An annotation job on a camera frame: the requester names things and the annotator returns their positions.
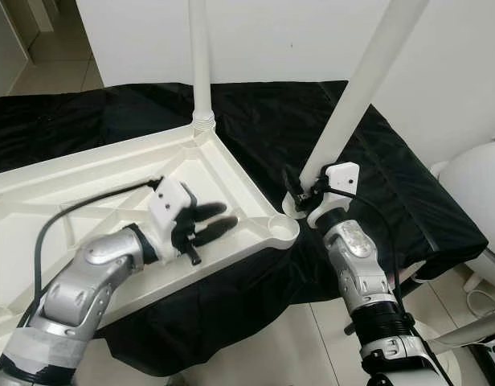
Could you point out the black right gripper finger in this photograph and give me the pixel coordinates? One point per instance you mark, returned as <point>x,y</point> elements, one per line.
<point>292,186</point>

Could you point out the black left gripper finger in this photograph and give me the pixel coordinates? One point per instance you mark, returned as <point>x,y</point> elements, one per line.
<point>207,211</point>
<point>215,231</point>

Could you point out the white plastic table leg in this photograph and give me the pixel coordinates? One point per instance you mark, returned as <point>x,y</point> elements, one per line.
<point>201,56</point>
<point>360,88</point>

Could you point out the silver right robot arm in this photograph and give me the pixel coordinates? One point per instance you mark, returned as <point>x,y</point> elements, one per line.
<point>360,273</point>

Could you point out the black cloth table cover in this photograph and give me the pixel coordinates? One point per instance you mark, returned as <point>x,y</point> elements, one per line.
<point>263,112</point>

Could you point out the pink padded table edge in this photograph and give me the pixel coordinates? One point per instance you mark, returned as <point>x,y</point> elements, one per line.
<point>407,277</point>

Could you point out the white rounded appliance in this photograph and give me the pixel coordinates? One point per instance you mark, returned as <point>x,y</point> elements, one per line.
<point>476,201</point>

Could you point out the white stand pole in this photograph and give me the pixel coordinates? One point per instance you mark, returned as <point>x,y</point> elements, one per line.
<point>468,331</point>

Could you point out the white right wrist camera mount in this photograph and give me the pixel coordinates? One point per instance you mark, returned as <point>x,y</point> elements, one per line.
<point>341,181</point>

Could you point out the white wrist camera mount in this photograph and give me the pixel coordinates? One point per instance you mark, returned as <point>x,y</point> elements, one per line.
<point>341,181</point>
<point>169,201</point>

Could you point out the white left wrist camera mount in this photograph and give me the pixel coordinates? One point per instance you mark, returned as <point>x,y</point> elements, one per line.
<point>169,201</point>

